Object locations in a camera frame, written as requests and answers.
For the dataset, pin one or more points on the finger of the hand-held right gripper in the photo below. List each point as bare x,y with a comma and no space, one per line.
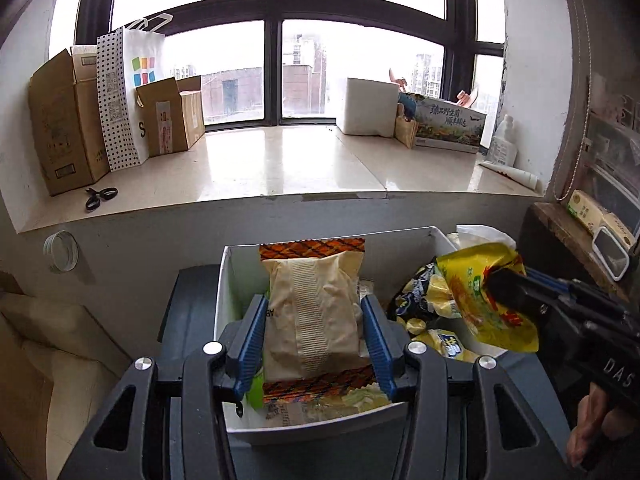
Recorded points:
547,277
515,287

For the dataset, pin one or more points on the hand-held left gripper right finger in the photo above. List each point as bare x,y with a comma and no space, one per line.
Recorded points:
375,340

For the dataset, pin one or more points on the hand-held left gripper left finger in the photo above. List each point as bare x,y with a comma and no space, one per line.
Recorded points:
245,345

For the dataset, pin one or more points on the bright yellow snack packet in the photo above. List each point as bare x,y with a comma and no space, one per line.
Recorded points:
480,305

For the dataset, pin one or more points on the beige packet with orange ends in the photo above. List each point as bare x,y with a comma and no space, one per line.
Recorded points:
312,320

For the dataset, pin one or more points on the olive yellow potato stick packet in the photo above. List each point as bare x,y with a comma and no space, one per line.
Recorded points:
447,347
425,285

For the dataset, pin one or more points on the white cardboard box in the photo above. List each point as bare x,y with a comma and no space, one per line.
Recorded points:
235,270

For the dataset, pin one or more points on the person's right hand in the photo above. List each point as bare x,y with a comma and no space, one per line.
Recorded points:
587,420

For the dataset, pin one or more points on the small green snack packet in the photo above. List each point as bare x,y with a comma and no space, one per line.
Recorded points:
256,390

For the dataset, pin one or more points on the wooden shelf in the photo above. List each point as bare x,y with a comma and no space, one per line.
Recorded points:
555,230

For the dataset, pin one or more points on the pale yellow snack packet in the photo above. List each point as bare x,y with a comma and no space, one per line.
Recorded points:
360,400

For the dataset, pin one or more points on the dark grey plastic stand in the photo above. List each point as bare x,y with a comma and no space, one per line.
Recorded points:
192,310

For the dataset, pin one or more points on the clear container with white rim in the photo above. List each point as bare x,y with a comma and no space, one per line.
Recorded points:
611,252

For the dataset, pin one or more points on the yellow beige tissue pack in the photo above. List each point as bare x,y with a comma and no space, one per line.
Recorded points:
585,207

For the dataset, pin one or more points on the beige printed snack packet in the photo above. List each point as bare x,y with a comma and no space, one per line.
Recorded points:
290,414

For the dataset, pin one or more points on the white tube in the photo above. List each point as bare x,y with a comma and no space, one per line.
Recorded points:
515,176

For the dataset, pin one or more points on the clear plastic drawer unit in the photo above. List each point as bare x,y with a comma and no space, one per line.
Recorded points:
615,160

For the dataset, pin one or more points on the white plastic bottle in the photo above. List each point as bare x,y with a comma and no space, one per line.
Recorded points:
502,147

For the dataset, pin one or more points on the long landscape printed box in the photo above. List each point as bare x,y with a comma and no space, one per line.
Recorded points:
447,125

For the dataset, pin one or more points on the beige marble window sill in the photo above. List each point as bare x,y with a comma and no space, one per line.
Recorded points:
250,160

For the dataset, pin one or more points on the small brown paper bag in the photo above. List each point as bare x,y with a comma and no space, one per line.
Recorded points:
405,132

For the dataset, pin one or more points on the pink plastic clip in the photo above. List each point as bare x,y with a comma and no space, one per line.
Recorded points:
397,77
467,96

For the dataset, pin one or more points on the clear round plastic disc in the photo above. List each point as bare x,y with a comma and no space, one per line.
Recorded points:
60,252

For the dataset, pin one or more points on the black scissors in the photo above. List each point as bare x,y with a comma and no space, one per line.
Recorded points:
100,194

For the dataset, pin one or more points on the white foam box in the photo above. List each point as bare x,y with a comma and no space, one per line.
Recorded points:
367,107

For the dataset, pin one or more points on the open brown cardboard box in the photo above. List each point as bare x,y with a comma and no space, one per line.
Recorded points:
170,120

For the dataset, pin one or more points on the polka dot paper bag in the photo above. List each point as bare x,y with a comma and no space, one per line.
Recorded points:
112,110

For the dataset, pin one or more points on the tall brown cardboard box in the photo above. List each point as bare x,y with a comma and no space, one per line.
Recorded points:
60,130

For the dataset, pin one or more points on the white bag with coloured squares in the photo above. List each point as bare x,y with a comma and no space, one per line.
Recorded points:
145,45

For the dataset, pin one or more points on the black window frame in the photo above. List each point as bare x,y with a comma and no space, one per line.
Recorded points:
273,60

